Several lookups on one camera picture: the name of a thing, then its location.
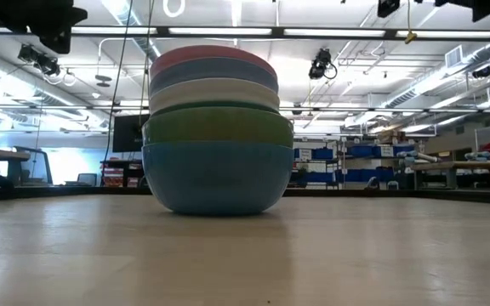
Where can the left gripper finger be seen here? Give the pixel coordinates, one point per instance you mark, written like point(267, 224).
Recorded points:
point(64, 30)

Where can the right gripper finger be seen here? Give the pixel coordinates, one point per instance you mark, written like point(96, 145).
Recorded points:
point(387, 6)

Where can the pink bowl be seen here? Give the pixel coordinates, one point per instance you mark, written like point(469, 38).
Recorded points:
point(206, 53)

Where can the dark blue bowl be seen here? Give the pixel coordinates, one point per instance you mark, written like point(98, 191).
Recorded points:
point(211, 69)

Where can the white bowl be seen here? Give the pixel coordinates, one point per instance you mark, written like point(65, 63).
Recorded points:
point(213, 91)

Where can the green bowl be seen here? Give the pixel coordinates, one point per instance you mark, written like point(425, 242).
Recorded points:
point(215, 104)
point(217, 127)

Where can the light blue bowl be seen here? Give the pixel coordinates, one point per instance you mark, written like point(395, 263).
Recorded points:
point(217, 178)

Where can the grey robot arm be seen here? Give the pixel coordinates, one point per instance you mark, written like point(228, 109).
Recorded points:
point(419, 156)
point(487, 156)

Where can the shelf with blue bins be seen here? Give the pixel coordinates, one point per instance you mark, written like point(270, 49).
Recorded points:
point(357, 174)

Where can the yellow hanging connector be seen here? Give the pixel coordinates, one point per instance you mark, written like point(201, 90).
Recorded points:
point(410, 37)

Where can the black ceiling-mounted device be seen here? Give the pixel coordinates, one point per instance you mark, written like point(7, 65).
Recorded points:
point(41, 61)

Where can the ceiling air vent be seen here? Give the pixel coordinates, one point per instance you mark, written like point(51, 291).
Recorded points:
point(454, 57)

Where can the black ceiling speaker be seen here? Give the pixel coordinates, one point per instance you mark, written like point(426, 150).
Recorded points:
point(482, 72)

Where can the black monitor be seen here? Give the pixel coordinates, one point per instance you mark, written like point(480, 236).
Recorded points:
point(128, 134)

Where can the cardboard boxes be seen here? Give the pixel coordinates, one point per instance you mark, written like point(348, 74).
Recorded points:
point(391, 136)

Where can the rack with red bins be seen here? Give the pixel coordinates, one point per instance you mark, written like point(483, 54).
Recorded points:
point(113, 172)

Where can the grey chair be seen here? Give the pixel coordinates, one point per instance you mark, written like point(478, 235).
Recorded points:
point(87, 179)

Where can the silver ventilation duct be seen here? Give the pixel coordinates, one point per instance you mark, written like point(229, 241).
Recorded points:
point(483, 53)
point(15, 85)

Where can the black overhead camera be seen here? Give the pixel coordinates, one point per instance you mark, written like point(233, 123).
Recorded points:
point(322, 59)

